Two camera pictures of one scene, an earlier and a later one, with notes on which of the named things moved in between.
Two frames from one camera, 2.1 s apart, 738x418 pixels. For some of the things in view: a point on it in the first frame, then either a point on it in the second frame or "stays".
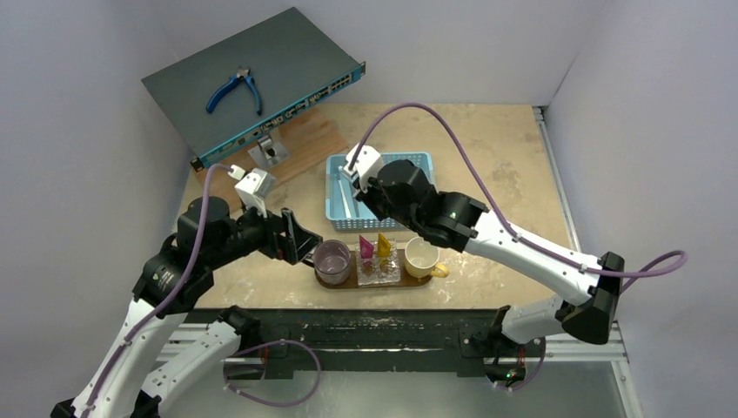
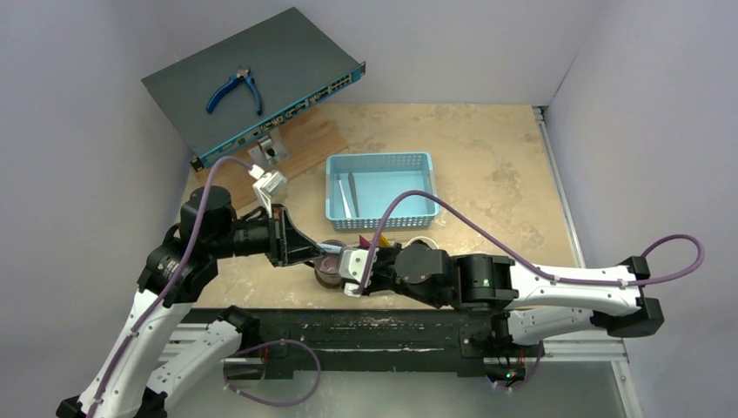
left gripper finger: (301, 242) stays
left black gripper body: (254, 232) stays
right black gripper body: (376, 196) -> (372, 274)
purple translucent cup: (332, 261) stays
